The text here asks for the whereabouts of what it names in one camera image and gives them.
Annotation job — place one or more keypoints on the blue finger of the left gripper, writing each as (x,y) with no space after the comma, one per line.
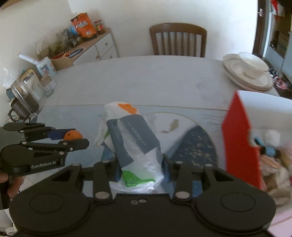
(59,134)

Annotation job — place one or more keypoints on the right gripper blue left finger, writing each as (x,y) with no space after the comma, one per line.
(117,171)

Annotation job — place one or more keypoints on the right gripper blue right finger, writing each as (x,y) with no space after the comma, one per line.
(166,165)

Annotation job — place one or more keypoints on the orange fruit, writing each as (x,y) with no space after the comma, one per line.
(72,135)

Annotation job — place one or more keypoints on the white tissue paper pack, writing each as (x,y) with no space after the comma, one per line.
(124,131)

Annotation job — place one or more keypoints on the person's left hand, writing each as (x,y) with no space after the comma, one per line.
(15,186)

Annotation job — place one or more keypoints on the glass cup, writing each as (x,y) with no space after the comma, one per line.
(47,86)

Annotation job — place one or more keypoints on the white patterned box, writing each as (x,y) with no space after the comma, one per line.
(46,67)

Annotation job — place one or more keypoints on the white side cabinet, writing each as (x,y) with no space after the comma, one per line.
(101,48)

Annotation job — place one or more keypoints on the small blue label bottle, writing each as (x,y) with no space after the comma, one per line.
(267,150)

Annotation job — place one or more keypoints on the red cardboard box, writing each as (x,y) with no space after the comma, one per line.
(249,115)

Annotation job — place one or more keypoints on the orange snack bag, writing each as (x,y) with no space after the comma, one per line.
(84,27)

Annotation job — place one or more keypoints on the stacked white plates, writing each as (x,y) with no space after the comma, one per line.
(234,70)

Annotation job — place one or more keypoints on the wooden chair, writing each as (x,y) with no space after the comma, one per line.
(179,39)

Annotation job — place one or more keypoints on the white bowl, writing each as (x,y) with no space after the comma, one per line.
(253,66)

